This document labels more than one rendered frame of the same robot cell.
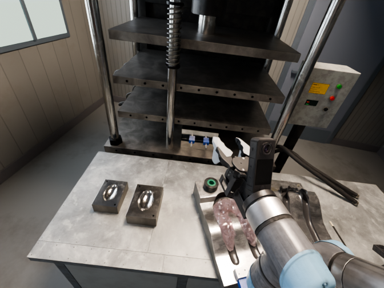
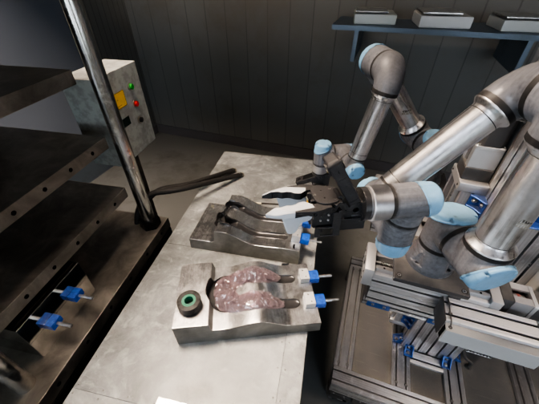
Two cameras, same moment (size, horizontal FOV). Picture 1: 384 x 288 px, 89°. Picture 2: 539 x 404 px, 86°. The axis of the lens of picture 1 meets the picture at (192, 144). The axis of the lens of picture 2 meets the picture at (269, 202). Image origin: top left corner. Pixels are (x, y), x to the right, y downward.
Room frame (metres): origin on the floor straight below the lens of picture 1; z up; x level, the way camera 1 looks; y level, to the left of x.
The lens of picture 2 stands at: (0.34, 0.34, 1.82)
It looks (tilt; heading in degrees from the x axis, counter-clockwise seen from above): 39 degrees down; 282
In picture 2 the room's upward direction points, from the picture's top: straight up
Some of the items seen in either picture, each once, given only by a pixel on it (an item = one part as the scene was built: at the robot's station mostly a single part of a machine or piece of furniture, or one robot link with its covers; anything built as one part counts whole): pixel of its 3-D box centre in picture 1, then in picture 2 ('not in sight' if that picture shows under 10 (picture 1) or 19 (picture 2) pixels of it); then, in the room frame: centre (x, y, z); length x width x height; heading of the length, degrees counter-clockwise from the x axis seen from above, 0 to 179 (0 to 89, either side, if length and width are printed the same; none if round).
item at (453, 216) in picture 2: not in sight; (449, 227); (-0.05, -0.39, 1.20); 0.13 x 0.12 x 0.14; 109
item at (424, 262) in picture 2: not in sight; (434, 250); (-0.05, -0.40, 1.09); 0.15 x 0.15 x 0.10
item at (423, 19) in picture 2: not in sight; (440, 17); (-0.31, -2.22, 1.53); 0.35 x 0.34 x 0.09; 173
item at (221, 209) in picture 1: (234, 218); (248, 287); (0.55, -0.25, 0.90); 0.26 x 0.18 x 0.08; 18
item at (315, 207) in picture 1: (295, 214); (249, 225); (0.64, -0.60, 0.87); 0.50 x 0.26 x 0.14; 1
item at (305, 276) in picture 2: not in sight; (315, 276); (0.31, -0.39, 0.85); 0.13 x 0.05 x 0.05; 18
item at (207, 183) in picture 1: (211, 184); (189, 302); (0.72, -0.13, 0.93); 0.08 x 0.08 x 0.04
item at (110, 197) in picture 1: (111, 195); not in sight; (0.64, 0.40, 0.83); 0.17 x 0.13 x 0.06; 1
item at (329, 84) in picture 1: (284, 153); (144, 199); (1.35, -0.81, 0.73); 0.30 x 0.22 x 1.47; 91
